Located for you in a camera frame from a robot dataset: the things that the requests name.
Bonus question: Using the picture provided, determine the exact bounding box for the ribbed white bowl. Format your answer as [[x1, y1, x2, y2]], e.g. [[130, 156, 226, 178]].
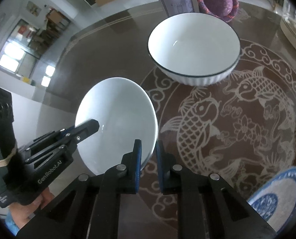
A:
[[147, 12, 241, 86]]

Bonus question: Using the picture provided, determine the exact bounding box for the blue white patterned plate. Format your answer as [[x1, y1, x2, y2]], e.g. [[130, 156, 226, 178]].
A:
[[247, 166, 296, 234]]

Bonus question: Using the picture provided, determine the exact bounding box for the plain white bowl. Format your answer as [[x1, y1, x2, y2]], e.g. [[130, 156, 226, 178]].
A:
[[75, 77, 158, 175]]

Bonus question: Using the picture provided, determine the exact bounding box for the person's left hand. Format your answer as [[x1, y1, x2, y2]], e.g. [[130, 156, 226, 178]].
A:
[[9, 187, 54, 229]]

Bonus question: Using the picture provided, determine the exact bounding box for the glass kettle with lid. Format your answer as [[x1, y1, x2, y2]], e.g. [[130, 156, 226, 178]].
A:
[[280, 0, 296, 50]]

